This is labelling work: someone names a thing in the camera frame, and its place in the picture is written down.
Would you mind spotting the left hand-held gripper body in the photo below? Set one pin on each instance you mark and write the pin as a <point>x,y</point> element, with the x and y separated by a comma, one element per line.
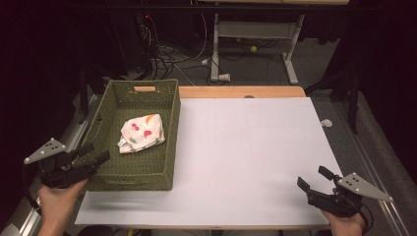
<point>60,172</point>

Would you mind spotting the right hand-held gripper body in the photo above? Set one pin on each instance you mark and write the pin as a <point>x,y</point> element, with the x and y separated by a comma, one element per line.
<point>347,196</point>

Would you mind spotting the green woven basket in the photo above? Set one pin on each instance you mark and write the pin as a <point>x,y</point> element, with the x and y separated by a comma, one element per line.
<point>144,164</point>

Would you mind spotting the white fruit print cloth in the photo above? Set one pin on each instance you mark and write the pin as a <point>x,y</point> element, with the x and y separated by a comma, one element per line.
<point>142,132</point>

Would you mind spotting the person's right hand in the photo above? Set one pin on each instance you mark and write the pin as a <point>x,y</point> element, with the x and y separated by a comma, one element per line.
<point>344,223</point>

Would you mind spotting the person's left hand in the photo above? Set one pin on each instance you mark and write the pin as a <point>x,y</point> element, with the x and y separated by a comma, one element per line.
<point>59,201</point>

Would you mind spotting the crumpled white paper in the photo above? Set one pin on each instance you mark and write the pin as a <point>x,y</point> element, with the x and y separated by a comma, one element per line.
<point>326,123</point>

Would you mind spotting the white table mat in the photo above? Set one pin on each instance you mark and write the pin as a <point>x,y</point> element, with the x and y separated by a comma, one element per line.
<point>249,157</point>

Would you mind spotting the black floor stand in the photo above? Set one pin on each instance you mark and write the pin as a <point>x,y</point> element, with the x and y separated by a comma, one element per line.
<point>352,98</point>

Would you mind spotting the white paper cup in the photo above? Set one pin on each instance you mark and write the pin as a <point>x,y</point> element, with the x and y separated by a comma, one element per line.
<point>225,77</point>

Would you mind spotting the yellow tennis ball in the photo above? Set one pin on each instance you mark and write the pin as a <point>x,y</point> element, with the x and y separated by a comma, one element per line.
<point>253,48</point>

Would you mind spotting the white desk frame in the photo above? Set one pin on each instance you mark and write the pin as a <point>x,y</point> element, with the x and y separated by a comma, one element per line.
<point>255,29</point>

